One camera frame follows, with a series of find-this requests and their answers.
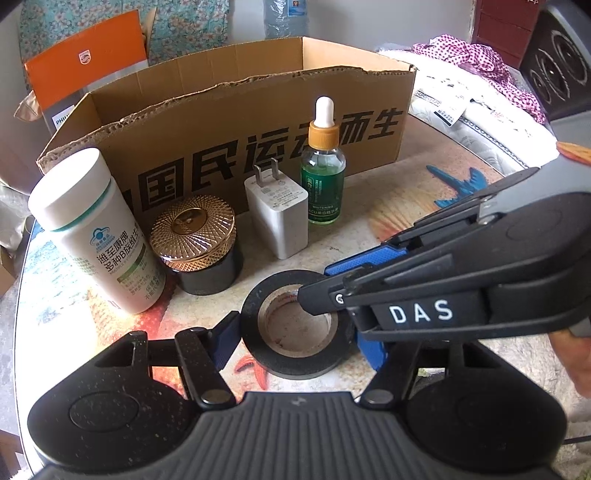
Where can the white supplement bottle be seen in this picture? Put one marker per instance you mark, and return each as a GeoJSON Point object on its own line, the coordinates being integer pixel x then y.
{"type": "Point", "coordinates": [97, 230]}

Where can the beach print table cover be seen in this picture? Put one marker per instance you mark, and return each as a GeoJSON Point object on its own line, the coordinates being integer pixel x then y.
{"type": "Point", "coordinates": [406, 203]}

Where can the pink checked cloth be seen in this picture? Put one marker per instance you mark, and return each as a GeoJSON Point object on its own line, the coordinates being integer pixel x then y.
{"type": "Point", "coordinates": [480, 64]}

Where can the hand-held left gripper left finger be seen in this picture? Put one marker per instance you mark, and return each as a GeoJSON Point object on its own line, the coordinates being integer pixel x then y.
{"type": "Point", "coordinates": [226, 337]}

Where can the black jar with gold lid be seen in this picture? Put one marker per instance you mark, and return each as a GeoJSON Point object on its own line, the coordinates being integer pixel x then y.
{"type": "Point", "coordinates": [194, 240]}

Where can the clear plastic bag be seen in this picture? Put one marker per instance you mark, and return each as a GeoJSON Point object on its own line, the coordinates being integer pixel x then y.
{"type": "Point", "coordinates": [14, 217]}

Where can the blue water jug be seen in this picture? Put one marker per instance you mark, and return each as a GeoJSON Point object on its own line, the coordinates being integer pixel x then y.
{"type": "Point", "coordinates": [284, 18]}

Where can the white charger plug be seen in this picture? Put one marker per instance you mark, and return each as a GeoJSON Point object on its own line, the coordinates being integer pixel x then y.
{"type": "Point", "coordinates": [277, 217]}

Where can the orange and grey appliance box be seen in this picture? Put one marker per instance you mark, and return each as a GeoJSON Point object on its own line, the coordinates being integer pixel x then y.
{"type": "Point", "coordinates": [92, 50]}

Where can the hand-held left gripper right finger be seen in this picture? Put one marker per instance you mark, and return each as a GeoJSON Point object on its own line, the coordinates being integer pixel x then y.
{"type": "Point", "coordinates": [371, 353]}

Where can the dark red cabinet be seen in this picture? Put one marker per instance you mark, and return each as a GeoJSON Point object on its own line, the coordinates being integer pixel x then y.
{"type": "Point", "coordinates": [503, 27]}

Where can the person's right hand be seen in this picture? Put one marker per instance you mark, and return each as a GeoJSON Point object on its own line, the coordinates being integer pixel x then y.
{"type": "Point", "coordinates": [572, 360]}

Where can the black electrical tape roll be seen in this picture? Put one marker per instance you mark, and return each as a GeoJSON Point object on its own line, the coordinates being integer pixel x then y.
{"type": "Point", "coordinates": [295, 364]}

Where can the tan paper bag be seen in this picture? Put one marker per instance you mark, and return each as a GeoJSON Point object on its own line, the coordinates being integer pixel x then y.
{"type": "Point", "coordinates": [30, 108]}

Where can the green dropper bottle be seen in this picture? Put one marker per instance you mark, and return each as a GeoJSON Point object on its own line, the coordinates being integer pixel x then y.
{"type": "Point", "coordinates": [323, 184]}

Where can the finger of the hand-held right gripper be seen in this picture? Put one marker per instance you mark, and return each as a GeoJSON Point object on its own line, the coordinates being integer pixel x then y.
{"type": "Point", "coordinates": [415, 314]}
{"type": "Point", "coordinates": [360, 261]}

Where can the teal floral cloth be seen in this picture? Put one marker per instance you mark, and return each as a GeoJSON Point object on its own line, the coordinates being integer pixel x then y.
{"type": "Point", "coordinates": [184, 23]}

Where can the white patterned mattress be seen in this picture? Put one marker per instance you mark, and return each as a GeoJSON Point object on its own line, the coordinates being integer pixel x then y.
{"type": "Point", "coordinates": [475, 124]}

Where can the black speaker box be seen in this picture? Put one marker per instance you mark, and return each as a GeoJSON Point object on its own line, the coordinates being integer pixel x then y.
{"type": "Point", "coordinates": [563, 60]}

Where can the large printed cardboard box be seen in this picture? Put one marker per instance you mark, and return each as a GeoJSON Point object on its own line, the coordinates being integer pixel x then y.
{"type": "Point", "coordinates": [221, 120]}

